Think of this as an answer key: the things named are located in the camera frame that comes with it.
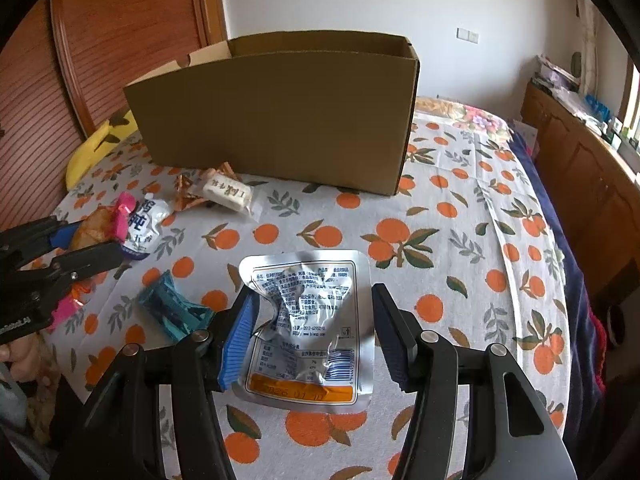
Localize brown bun packet pink ends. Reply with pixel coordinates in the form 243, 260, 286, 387
67, 191, 138, 256

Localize wooden framed window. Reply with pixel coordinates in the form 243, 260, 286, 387
620, 55, 640, 133

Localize white nougat clear packet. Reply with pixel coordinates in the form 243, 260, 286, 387
201, 172, 262, 221

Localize copper foil candy wrapper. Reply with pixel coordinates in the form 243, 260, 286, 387
172, 161, 236, 211

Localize row of small blue boxes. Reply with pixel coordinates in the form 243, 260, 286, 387
585, 95, 613, 121

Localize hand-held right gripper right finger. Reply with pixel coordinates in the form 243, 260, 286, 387
371, 284, 583, 480

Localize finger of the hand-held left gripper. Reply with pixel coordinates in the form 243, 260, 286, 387
0, 216, 83, 268
22, 241, 126, 292

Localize yellow plush toy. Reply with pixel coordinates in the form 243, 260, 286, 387
66, 110, 138, 188

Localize white pouch blue print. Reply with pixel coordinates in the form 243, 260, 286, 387
121, 196, 171, 261

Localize navy blue blanket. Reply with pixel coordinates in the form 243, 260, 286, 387
510, 130, 608, 480

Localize pink snack packet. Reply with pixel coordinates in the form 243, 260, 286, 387
47, 285, 86, 331

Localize teal snack packet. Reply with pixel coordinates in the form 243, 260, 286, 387
137, 270, 213, 343

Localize brown cardboard box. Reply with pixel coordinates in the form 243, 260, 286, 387
123, 30, 421, 197

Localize person's left hand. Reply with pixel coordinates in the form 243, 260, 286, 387
0, 335, 46, 386

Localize purple box stack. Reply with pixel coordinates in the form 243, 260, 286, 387
535, 55, 581, 91

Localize clear plastic bag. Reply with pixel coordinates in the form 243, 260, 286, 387
552, 87, 591, 113

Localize patterned beige curtain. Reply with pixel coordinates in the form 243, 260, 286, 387
575, 0, 608, 101

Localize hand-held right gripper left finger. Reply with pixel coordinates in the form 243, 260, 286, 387
50, 285, 261, 480

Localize orange fruit print cloth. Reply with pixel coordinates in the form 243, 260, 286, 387
47, 110, 571, 480

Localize brown wooden slatted wardrobe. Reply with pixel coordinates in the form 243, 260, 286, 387
0, 0, 228, 231

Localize brown wooden window cabinet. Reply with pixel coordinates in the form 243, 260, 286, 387
520, 80, 640, 281

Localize floral blanket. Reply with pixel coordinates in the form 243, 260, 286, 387
414, 96, 516, 141

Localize silver foil snack pouch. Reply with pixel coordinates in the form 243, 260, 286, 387
239, 249, 375, 413

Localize white paper box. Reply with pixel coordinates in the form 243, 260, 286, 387
510, 119, 538, 156

